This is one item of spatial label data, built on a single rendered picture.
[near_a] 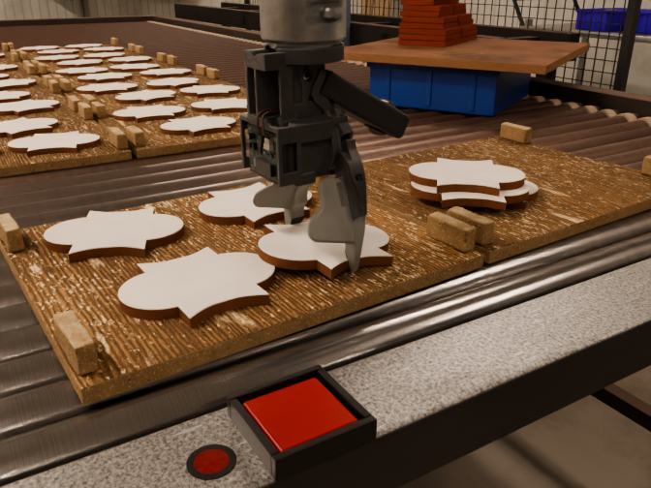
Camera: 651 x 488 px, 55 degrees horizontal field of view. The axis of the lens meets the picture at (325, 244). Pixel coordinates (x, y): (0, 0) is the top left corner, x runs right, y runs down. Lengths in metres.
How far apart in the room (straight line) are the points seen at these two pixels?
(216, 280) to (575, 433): 1.55
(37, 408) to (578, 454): 1.61
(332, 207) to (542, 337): 0.22
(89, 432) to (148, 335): 0.10
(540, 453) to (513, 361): 1.37
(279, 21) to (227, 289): 0.23
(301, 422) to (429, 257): 0.28
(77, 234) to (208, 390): 0.30
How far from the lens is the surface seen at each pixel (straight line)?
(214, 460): 0.43
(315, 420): 0.44
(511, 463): 1.85
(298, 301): 0.56
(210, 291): 0.56
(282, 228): 0.67
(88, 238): 0.71
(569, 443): 1.96
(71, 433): 0.48
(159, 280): 0.59
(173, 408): 0.48
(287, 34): 0.55
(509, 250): 0.71
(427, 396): 0.49
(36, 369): 0.56
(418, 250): 0.67
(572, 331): 0.60
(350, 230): 0.58
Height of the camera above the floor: 1.20
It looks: 23 degrees down
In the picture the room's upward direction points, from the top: straight up
